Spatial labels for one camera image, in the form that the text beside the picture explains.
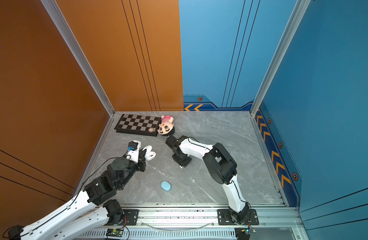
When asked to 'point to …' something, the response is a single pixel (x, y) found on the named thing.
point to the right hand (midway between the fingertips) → (177, 163)
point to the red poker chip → (150, 130)
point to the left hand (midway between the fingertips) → (146, 149)
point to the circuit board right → (248, 231)
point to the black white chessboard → (138, 125)
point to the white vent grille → (157, 234)
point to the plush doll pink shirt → (166, 127)
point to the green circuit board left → (115, 232)
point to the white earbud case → (149, 155)
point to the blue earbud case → (165, 185)
